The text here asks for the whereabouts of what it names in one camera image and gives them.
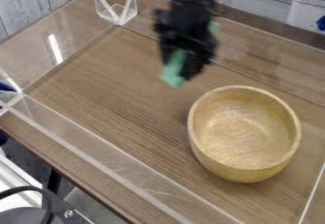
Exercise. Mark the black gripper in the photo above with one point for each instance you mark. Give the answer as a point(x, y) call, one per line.
point(186, 14)

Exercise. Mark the green rectangular block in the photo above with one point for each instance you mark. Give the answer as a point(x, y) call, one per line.
point(173, 69)

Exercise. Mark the brown wooden bowl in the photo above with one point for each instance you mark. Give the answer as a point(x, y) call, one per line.
point(244, 133)

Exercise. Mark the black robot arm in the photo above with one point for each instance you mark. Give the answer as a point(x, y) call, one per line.
point(183, 27)

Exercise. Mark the white container at right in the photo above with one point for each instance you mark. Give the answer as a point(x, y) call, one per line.
point(306, 15)

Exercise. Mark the blue object at left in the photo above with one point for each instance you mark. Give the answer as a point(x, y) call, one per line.
point(6, 87)

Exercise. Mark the black table leg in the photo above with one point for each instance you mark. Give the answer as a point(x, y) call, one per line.
point(54, 182)

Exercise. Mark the clear acrylic barrier wall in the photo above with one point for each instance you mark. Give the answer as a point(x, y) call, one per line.
point(95, 114)

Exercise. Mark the clear acrylic corner bracket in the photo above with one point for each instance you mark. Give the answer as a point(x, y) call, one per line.
point(118, 14)

